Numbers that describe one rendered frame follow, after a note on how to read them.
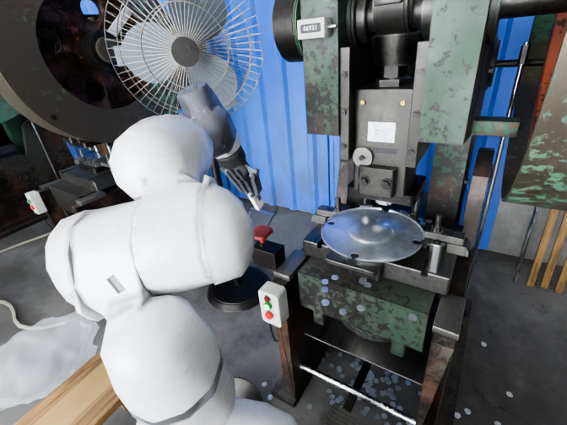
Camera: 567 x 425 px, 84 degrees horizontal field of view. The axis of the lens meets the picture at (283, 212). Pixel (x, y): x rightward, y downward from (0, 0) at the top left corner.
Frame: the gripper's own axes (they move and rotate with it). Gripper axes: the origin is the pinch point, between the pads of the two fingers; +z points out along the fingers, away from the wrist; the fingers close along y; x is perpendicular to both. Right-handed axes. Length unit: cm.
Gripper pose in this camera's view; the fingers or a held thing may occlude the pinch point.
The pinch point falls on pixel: (256, 199)
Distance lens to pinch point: 98.0
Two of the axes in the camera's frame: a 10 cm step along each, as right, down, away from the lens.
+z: 3.1, 6.1, 7.3
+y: 8.3, 2.0, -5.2
